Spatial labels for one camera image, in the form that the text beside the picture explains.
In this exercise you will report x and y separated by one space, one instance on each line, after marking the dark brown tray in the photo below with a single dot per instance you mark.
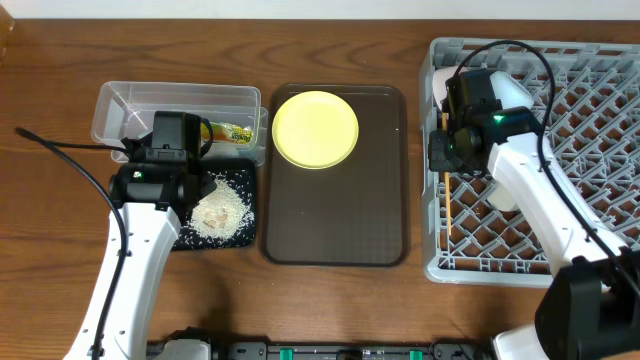
355 213

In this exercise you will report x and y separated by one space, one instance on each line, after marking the green snack wrapper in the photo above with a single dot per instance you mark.
226 132

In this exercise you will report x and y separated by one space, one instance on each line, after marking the yellow plate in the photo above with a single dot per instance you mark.
315 130

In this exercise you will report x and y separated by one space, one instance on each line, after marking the black waste tray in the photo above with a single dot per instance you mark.
245 190

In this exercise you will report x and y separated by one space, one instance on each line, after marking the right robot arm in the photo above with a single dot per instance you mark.
591 308

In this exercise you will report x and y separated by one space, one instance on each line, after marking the wooden chopstick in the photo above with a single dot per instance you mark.
446 177

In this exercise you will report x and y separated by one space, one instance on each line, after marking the rice pile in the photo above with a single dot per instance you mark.
220 212

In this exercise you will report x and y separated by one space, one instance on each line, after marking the clear plastic bin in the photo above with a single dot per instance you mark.
127 109

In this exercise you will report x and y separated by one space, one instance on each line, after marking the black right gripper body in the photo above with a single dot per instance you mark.
447 163

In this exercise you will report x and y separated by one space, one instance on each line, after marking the grey dishwasher rack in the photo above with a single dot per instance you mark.
590 94

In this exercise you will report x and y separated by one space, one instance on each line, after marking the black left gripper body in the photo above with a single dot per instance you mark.
163 154

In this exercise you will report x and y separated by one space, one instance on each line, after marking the white cup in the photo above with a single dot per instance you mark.
501 197

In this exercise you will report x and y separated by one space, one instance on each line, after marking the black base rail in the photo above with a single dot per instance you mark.
262 349

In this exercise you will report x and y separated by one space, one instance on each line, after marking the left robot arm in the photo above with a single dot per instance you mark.
151 196

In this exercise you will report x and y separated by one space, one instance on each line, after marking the blue bowl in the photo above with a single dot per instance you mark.
509 92

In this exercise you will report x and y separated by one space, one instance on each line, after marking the pink bowl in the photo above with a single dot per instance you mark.
439 87

